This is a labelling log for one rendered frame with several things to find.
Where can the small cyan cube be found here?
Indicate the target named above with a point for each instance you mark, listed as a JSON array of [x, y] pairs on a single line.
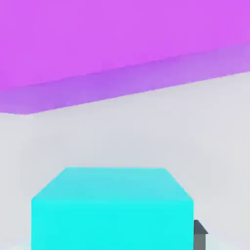
[[112, 214]]

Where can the large purple box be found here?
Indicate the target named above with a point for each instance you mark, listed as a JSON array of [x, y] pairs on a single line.
[[109, 43]]

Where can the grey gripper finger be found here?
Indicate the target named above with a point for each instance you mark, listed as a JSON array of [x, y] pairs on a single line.
[[199, 238]]

